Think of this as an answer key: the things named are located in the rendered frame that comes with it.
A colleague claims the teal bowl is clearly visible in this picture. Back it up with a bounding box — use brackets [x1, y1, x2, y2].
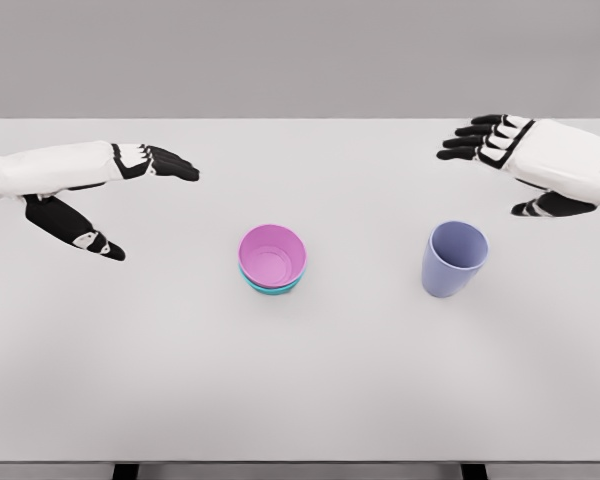
[238, 264, 309, 300]

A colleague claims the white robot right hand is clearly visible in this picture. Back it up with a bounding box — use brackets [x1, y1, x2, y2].
[435, 113, 600, 219]

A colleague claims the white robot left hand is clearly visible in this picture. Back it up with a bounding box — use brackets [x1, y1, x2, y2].
[2, 141, 202, 263]

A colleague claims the pink bowl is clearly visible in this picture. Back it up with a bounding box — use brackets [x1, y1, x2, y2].
[237, 224, 309, 289]

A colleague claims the lavender cup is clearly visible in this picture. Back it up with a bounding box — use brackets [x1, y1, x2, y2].
[420, 220, 490, 300]

